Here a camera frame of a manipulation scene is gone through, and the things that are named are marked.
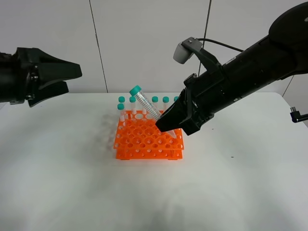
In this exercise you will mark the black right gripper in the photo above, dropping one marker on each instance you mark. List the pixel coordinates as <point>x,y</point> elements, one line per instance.
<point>202,97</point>

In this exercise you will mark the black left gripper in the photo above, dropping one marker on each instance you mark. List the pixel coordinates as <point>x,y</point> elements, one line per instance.
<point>37,76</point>

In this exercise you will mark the green-capped test tube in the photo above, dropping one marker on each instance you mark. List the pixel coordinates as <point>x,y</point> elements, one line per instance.
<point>145,103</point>

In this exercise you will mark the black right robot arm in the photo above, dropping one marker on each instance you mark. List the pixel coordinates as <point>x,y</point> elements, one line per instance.
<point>281,54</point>

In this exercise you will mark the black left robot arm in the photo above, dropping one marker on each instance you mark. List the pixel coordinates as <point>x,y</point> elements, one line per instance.
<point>5,78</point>

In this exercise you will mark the orange test tube rack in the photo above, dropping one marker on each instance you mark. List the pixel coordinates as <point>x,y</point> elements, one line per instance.
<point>138,138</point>

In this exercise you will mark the second row green-capped tube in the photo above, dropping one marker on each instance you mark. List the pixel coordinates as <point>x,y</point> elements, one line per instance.
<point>122,111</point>

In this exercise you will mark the black clamp at table edge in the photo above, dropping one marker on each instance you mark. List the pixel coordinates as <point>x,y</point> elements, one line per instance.
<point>296,116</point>

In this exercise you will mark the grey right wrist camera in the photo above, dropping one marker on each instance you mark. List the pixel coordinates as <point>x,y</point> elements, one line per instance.
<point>186,49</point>

